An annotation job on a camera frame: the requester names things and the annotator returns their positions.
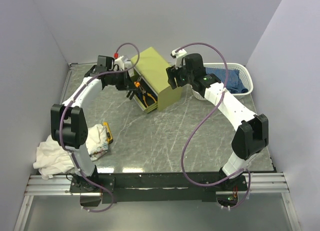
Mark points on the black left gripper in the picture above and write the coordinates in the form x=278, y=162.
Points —
x=127, y=84

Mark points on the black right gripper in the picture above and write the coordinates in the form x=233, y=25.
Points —
x=172, y=73

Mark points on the green metal drawer cabinet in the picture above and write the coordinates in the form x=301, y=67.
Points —
x=152, y=66

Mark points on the yellow black pliers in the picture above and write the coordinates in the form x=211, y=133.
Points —
x=147, y=98

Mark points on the yellow utility knife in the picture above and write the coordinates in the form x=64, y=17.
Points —
x=109, y=137

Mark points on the orange black pliers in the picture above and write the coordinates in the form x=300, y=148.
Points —
x=137, y=90

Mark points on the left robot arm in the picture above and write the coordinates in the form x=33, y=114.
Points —
x=68, y=123

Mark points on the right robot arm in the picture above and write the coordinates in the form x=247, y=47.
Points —
x=251, y=130

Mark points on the blue checkered cloth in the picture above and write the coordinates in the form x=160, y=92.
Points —
x=234, y=84

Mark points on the white plastic basket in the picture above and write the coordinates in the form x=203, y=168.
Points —
x=243, y=74

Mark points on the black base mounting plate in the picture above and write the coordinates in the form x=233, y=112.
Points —
x=205, y=179

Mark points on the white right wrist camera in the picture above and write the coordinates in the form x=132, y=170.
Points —
x=178, y=56

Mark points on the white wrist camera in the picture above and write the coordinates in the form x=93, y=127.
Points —
x=119, y=62
x=178, y=56

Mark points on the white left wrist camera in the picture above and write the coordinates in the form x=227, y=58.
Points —
x=119, y=62

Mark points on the aluminium frame rail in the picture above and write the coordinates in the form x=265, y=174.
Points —
x=66, y=184

